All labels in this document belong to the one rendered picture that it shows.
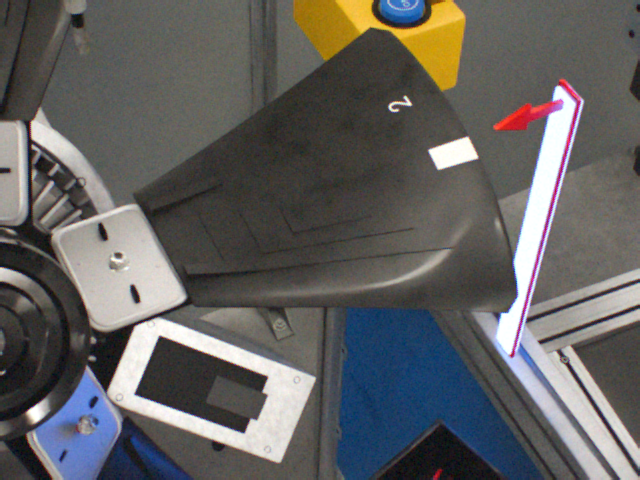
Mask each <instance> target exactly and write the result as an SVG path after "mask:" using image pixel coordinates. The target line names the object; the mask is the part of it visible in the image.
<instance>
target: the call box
mask: <svg viewBox="0 0 640 480"><path fill-rule="evenodd" d="M424 1H425V5H424V13H423V15H422V16H421V18H419V19H418V20H416V21H413V22H409V23H398V22H393V21H390V20H389V19H387V18H386V17H384V16H383V14H382V13H381V10H380V2H381V0H294V2H293V17H294V19H295V21H296V22H297V24H298V25H299V26H300V28H301V29H302V30H303V32H304V33H305V34H306V36H307V37H308V38H309V40H311V42H312V43H313V44H314V47H315V48H316V50H317V51H318V52H319V54H320V55H321V56H322V58H323V59H324V60H325V62H326V61H327V60H329V59H330V58H331V57H332V56H334V55H335V54H336V53H338V52H339V51H340V50H342V49H343V48H344V47H345V46H347V45H348V44H349V43H351V42H352V40H355V39H356V38H357V37H359V36H360V35H361V34H362V33H364V32H365V31H366V30H367V29H369V28H370V27H372V28H378V29H383V30H388V31H390V32H391V33H392V34H393V35H394V36H395V37H397V38H398V39H400V41H401V42H402V43H403V44H404V45H405V46H406V47H407V48H408V49H409V50H410V51H411V52H412V54H413V55H414V56H415V57H416V58H417V59H418V60H419V62H420V63H421V64H422V65H423V67H424V68H425V69H426V71H427V73H428V74H429V75H430V77H432V78H433V80H434V81H435V82H436V84H437V85H438V86H439V88H440V89H441V91H444V90H446V89H449V88H452V87H454V86H455V84H456V81H457V75H458V69H459V62H460V56H461V49H462V42H463V37H464V30H465V15H464V13H463V12H462V11H461V10H460V9H459V8H458V7H457V5H456V4H455V3H454V2H453V1H452V0H446V1H443V2H440V3H437V4H434V5H430V4H429V3H428V2H427V0H424Z"/></svg>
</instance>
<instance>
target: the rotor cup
mask: <svg viewBox="0 0 640 480"><path fill-rule="evenodd" d="M51 235H53V233H52V232H51V230H50V229H48V228H47V227H45V226H44V225H43V224H42V223H41V222H39V221H38V220H37V219H36V218H34V217H33V226H31V227H26V226H5V225H0V329H1V330H2V331H3V332H4V334H5V336H6V339H7V344H6V348H5V350H4V352H3V353H2V354H1V355H0V442H2V441H6V440H10V439H13V438H16V437H18V436H21V435H24V434H26V433H28V432H30V431H32V430H34V429H36V428H38V427H39V426H41V425H42V424H44V423H45V422H47V421H49V420H50V419H51V418H52V417H53V416H55V415H56V414H57V413H58V412H59V411H60V410H61V409H62V408H63V407H64V406H65V404H66V403H67V402H68V401H69V399H70V398H71V397H72V395H73V394H74V392H75V391H76V389H77V387H78V386H79V384H80V382H81V381H82V379H83V376H84V374H85V371H86V368H87V365H88V361H89V352H90V345H91V326H90V319H89V310H88V306H87V304H86V302H85V299H84V297H83V295H82V293H81V291H80V289H79V287H78V285H77V284H76V282H75V281H74V279H73V278H72V277H71V275H70V274H69V273H68V272H67V271H66V270H65V269H64V268H63V267H61V266H60V264H59V262H58V260H57V258H56V256H55V254H54V252H53V250H52V247H51V243H50V241H49V236H51Z"/></svg>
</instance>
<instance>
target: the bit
mask: <svg viewBox="0 0 640 480"><path fill-rule="evenodd" d="M64 4H65V9H66V11H67V12H69V13H70V15H71V20H72V27H73V33H74V37H75V43H76V49H77V53H79V54H81V55H85V54H88V51H89V45H88V34H87V28H86V22H85V16H84V11H85V10H86V8H87V2H86V0H64Z"/></svg>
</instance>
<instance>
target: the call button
mask: <svg viewBox="0 0 640 480"><path fill-rule="evenodd" d="M424 5H425V1H424V0H381V2H380V10H381V13H382V14H383V16H384V17H386V18H387V19H389V20H390V21H393V22H398V23H409V22H413V21H416V20H418V19H419V18H421V16H422V15H423V13H424Z"/></svg>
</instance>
